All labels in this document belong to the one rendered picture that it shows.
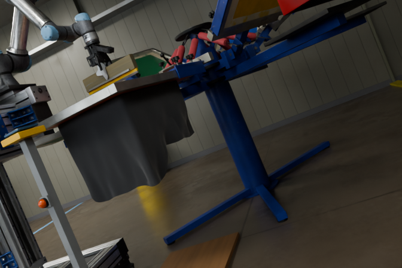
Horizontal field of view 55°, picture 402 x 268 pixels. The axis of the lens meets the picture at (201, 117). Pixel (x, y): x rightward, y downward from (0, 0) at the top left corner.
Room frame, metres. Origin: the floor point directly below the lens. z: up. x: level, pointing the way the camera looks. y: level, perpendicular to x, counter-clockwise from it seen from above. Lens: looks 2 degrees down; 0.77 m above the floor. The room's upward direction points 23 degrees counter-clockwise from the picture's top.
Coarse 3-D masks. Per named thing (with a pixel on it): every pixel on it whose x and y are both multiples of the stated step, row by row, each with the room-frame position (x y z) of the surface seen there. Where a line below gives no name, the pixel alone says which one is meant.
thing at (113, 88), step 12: (168, 72) 1.91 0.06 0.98; (120, 84) 1.58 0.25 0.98; (132, 84) 1.65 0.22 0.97; (144, 84) 1.72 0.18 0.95; (96, 96) 1.61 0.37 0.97; (108, 96) 1.59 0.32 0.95; (72, 108) 1.69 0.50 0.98; (84, 108) 1.66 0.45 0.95; (48, 120) 1.77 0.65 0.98; (60, 120) 1.74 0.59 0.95
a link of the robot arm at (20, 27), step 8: (32, 0) 2.14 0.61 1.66; (16, 8) 2.14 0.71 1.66; (16, 16) 2.15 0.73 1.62; (24, 16) 2.16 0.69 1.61; (16, 24) 2.16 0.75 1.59; (24, 24) 2.17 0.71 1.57; (16, 32) 2.18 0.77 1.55; (24, 32) 2.19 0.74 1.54; (16, 40) 2.19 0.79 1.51; (24, 40) 2.21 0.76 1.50; (8, 48) 2.22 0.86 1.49; (16, 48) 2.21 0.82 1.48; (24, 48) 2.23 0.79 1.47; (16, 56) 2.21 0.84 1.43; (24, 56) 2.24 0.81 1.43; (16, 64) 2.21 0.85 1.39; (24, 64) 2.26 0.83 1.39; (16, 72) 2.25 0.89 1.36
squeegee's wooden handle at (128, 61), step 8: (128, 56) 1.90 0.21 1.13; (112, 64) 1.96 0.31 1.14; (120, 64) 1.94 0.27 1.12; (128, 64) 1.91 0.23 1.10; (136, 64) 1.92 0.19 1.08; (112, 72) 1.97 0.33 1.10; (120, 72) 1.95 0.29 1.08; (88, 80) 2.06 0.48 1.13; (96, 80) 2.03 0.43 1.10; (104, 80) 2.01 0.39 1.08; (88, 88) 2.07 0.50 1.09
